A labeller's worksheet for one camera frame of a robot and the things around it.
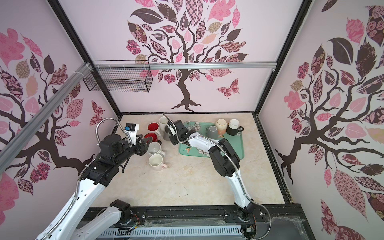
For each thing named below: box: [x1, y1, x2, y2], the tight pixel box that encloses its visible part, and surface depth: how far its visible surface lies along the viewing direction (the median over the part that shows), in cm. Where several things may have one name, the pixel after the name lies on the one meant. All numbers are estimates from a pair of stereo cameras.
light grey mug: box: [205, 125, 218, 139], surface depth 100 cm
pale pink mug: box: [148, 154, 168, 172], surface depth 87 cm
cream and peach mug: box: [215, 118, 228, 135], surface depth 104 cm
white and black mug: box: [226, 118, 244, 136], surface depth 105 cm
